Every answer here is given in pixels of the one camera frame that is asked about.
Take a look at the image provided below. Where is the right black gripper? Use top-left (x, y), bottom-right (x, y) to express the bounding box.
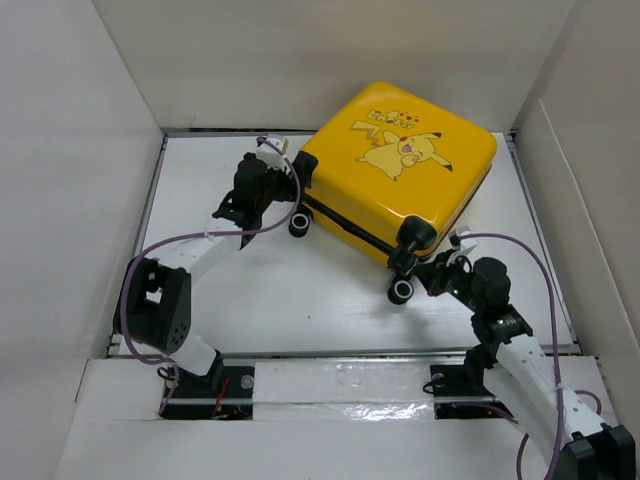
top-left (410, 248), bottom-right (484, 313)

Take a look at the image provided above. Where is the yellow hard-shell suitcase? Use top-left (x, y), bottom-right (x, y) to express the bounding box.
top-left (289, 82), bottom-right (497, 305)

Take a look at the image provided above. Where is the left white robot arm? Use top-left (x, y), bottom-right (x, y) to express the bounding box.
top-left (114, 149), bottom-right (302, 397)

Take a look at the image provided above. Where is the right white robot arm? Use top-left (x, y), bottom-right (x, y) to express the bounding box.
top-left (415, 251), bottom-right (637, 479)

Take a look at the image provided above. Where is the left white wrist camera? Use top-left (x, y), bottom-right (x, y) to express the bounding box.
top-left (255, 134), bottom-right (289, 170)

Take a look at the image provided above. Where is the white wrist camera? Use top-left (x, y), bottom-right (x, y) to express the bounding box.
top-left (446, 226), bottom-right (477, 267)
top-left (255, 134), bottom-right (289, 170)

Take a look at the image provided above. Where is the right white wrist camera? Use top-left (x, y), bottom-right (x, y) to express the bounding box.
top-left (446, 226), bottom-right (477, 267)

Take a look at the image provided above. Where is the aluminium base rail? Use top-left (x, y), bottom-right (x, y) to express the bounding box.
top-left (107, 344), bottom-right (581, 416)

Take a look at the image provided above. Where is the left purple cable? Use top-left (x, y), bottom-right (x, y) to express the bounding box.
top-left (119, 138), bottom-right (304, 416)

